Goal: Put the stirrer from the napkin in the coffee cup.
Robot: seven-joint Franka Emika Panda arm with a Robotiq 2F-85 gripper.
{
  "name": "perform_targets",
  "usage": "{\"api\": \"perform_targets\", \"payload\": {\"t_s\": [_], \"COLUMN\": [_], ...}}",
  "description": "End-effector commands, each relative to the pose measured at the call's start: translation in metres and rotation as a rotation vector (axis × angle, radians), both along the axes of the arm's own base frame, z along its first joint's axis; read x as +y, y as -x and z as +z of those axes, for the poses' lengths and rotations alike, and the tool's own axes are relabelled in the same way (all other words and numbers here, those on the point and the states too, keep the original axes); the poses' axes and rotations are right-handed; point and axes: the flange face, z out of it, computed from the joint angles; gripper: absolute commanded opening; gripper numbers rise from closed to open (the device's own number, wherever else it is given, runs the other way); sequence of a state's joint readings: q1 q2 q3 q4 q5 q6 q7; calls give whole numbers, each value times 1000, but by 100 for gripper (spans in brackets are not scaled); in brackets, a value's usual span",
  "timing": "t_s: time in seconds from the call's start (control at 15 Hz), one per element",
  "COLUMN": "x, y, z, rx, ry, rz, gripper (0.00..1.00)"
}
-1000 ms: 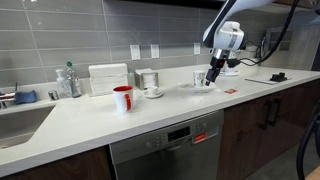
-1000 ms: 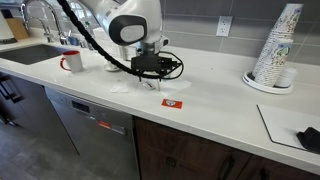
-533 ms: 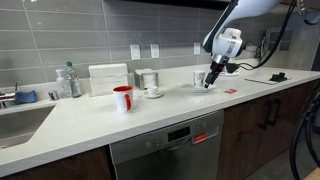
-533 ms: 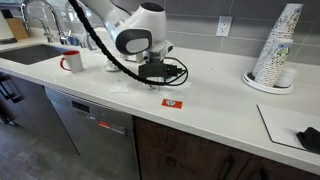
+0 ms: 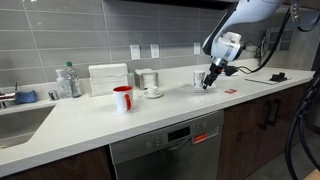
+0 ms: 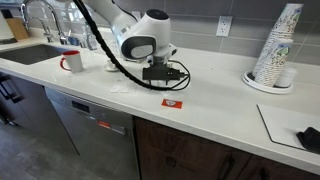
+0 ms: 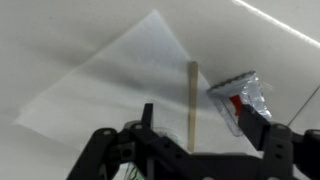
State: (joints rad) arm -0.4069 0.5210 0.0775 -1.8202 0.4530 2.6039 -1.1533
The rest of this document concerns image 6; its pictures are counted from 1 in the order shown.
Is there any tall stack of paper cups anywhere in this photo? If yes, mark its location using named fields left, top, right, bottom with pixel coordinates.
left=252, top=3, right=303, bottom=72

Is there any dark wood cabinet door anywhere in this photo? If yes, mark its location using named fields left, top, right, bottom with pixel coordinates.
left=134, top=117, right=250, bottom=180

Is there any clear plastic water bottle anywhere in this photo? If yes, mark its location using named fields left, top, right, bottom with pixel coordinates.
left=85, top=25, right=97, bottom=50

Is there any stack of white lids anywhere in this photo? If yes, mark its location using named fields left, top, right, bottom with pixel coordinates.
left=275, top=67, right=297, bottom=87

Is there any white round tray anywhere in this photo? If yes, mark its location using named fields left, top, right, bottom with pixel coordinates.
left=242, top=71, right=294, bottom=95

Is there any short stack of paper cups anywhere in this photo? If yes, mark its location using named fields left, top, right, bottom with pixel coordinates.
left=252, top=38, right=293, bottom=87

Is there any steel sink basin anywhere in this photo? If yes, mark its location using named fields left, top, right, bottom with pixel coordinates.
left=0, top=44, right=66, bottom=65

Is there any clear plastic wrapper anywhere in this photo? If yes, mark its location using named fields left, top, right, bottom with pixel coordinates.
left=110, top=80, right=137, bottom=94

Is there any wooden cutting board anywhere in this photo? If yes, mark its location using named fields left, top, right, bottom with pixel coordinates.
left=6, top=18, right=29, bottom=40

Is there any white outlet right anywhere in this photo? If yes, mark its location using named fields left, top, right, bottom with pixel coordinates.
left=216, top=16, right=233, bottom=37

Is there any stainless steel dishwasher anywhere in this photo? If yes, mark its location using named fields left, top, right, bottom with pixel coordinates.
left=45, top=88, right=140, bottom=180

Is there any small white saucer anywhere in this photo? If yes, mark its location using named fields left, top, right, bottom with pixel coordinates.
left=104, top=64, right=119, bottom=72

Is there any black object on mat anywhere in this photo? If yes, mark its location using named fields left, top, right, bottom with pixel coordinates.
left=297, top=127, right=320, bottom=153

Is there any white mug red handle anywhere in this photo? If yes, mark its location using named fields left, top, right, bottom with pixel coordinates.
left=60, top=50, right=84, bottom=73

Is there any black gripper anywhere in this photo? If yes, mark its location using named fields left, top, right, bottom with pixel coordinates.
left=142, top=66, right=180, bottom=81

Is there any white cutting mat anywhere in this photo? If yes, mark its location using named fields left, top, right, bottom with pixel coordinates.
left=257, top=104, right=320, bottom=151

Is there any red sugar packet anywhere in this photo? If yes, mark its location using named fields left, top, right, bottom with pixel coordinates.
left=161, top=99, right=183, bottom=109

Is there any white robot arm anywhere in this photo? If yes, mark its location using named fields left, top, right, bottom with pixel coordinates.
left=58, top=0, right=181, bottom=82

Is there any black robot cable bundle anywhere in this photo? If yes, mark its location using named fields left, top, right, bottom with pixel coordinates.
left=72, top=0, right=192, bottom=92

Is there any chrome faucet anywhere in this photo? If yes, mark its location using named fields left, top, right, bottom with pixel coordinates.
left=20, top=0, right=68, bottom=45

